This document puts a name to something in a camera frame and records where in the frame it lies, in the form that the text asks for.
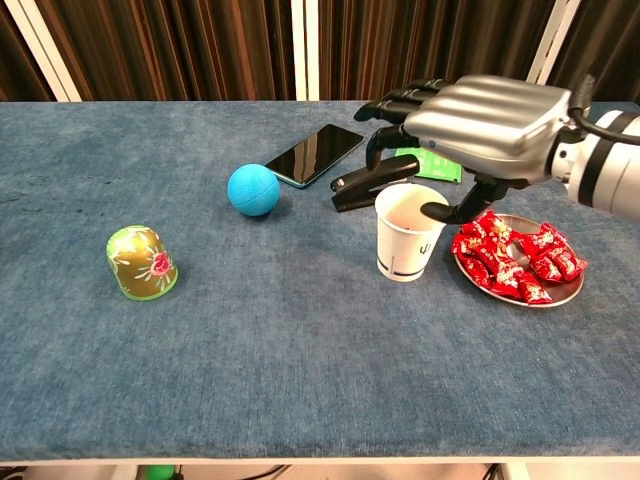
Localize red wrapped candy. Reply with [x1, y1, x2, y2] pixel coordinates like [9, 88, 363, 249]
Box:
[517, 272, 554, 305]
[519, 222, 569, 256]
[529, 254, 564, 284]
[491, 274, 521, 300]
[479, 244, 526, 281]
[547, 247, 590, 281]
[452, 233, 494, 259]
[457, 254, 497, 289]
[459, 210, 514, 242]

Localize white frame post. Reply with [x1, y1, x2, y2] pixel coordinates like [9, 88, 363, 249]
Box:
[291, 0, 321, 103]
[527, 0, 581, 84]
[4, 0, 81, 103]

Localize black smartphone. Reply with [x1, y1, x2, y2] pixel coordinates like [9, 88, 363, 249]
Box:
[264, 123, 366, 190]

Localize green sachet packet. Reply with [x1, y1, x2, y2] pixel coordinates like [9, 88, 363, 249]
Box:
[394, 147, 464, 185]

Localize black stapler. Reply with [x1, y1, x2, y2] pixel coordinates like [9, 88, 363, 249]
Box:
[329, 153, 421, 214]

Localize green round can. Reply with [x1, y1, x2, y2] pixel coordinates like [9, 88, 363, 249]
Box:
[105, 224, 179, 302]

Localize white paper cup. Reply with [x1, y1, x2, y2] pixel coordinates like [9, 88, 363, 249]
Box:
[374, 183, 451, 282]

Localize blue felt table cloth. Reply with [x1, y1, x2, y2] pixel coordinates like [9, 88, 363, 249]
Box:
[0, 101, 640, 459]

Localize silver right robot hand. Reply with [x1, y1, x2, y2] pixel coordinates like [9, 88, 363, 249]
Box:
[353, 74, 572, 225]

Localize bowl of red candies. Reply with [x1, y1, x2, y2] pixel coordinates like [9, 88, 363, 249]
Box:
[453, 213, 586, 308]

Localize blue ball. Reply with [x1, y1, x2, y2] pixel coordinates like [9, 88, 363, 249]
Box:
[227, 163, 281, 218]

